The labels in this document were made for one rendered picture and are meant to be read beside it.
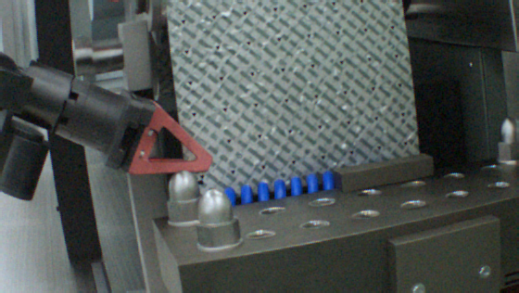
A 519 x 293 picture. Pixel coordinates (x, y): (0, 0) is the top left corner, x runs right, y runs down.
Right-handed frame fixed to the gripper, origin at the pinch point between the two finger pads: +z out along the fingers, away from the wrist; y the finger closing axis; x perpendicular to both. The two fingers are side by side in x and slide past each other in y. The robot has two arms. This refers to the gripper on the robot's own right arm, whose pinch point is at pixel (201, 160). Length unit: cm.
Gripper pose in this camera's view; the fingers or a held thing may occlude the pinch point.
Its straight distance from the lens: 89.9
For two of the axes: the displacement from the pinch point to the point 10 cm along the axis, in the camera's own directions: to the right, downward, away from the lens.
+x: 3.8, -9.2, -0.5
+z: 9.0, 3.6, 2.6
